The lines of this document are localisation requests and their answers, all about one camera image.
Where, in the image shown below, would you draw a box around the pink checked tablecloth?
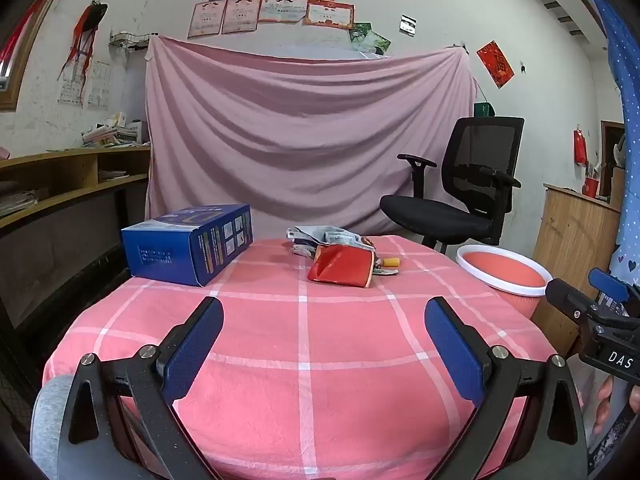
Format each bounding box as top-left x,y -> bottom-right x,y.
42,236 -> 563,480

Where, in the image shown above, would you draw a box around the wooden window frame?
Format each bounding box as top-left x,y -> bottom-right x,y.
0,0 -> 76,111

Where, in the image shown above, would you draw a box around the newspaper pile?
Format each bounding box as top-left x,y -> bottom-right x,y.
0,187 -> 41,218

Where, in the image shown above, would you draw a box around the wall calendar sheets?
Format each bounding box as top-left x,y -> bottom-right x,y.
57,60 -> 111,111

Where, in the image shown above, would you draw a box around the blue dotted cloth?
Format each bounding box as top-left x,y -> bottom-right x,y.
585,0 -> 640,286

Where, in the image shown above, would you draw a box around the pile of papers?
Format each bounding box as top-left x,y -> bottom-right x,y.
81,112 -> 151,148

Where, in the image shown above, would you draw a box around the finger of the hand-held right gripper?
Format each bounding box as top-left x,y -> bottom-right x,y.
545,278 -> 603,333
588,267 -> 640,311

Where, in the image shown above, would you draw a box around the blue cardboard box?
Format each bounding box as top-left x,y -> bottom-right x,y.
121,204 -> 253,287

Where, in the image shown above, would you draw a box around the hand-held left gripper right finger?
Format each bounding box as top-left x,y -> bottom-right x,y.
424,296 -> 588,480

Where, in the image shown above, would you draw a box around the pink hanging cloth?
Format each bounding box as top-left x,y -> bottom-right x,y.
144,35 -> 478,238

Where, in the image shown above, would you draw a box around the metal wall rack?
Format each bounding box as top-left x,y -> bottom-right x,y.
109,32 -> 161,53

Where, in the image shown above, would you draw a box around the red paper wall poster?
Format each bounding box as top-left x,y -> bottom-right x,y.
476,40 -> 516,90

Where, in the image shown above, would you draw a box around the red packet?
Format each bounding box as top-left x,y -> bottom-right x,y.
306,244 -> 376,289

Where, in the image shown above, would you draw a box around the pink bin with white rim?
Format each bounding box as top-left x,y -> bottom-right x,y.
456,245 -> 553,322

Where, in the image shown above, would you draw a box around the red tassel wall ornament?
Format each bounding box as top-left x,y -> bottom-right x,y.
57,4 -> 108,81

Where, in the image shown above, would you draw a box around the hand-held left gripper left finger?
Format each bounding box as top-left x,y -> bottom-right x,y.
56,296 -> 226,480

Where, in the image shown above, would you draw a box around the wooden shelf desk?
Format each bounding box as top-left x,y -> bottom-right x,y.
0,146 -> 152,331

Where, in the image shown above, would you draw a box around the black mesh office chair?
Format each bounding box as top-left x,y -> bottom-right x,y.
380,116 -> 526,256

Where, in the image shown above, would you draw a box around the person's right hand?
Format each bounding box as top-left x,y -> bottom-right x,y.
594,374 -> 640,436

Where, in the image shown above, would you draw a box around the blue white wrapper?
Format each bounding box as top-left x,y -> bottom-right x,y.
286,226 -> 377,261

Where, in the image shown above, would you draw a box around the wooden cabinet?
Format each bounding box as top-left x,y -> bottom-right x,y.
532,183 -> 623,356

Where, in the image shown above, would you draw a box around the green photo print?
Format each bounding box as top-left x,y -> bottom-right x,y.
350,22 -> 373,51
362,30 -> 392,56

